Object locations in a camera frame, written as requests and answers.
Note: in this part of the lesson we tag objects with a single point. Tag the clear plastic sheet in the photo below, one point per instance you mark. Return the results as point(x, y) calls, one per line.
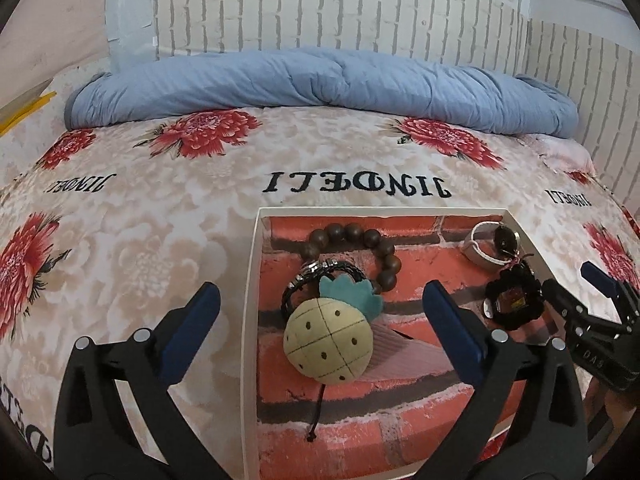
point(130, 15)

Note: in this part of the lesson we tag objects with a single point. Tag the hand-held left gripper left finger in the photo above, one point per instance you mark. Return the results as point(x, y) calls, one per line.
point(192, 325)

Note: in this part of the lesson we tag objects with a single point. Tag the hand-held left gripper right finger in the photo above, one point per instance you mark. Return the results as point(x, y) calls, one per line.
point(457, 330)

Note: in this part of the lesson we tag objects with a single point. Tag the pineapple plush hair clip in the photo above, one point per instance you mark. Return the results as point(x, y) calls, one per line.
point(325, 340)

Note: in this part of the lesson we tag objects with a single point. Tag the person's right hand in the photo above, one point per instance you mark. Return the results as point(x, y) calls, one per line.
point(617, 415)

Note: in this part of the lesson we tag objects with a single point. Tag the brick-patterned tray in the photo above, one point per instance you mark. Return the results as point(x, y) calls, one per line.
point(400, 420)

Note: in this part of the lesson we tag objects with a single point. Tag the blue rolled duvet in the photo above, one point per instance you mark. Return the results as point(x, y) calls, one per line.
point(325, 85)

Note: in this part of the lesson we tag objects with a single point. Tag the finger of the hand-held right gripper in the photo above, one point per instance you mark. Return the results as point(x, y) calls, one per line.
point(600, 277)
point(565, 310)

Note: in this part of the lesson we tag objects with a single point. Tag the yellow tape strip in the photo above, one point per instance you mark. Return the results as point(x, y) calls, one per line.
point(25, 110)

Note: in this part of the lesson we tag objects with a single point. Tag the pale floral bed sheet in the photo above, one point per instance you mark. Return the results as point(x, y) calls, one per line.
point(75, 85)

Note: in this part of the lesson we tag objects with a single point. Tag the red floral blanket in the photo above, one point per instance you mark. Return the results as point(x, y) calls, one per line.
point(150, 220)

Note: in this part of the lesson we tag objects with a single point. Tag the white wristwatch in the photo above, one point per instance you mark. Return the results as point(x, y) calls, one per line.
point(480, 255)

